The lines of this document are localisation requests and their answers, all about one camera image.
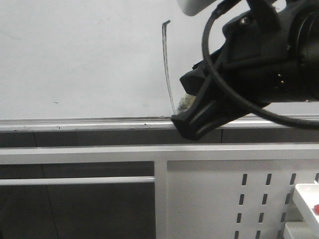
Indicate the large whiteboard with aluminium frame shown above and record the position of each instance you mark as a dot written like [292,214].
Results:
[94,63]

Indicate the white plastic bin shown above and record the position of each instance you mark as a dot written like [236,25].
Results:
[305,197]

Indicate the white black whiteboard marker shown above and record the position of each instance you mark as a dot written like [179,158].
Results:
[185,102]

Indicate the small red object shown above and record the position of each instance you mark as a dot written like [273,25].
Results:
[316,209]

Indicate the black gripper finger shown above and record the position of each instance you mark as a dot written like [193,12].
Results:
[210,110]

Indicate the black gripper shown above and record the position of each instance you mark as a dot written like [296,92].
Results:
[269,56]

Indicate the white metal pegboard rack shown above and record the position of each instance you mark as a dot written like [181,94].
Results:
[228,191]

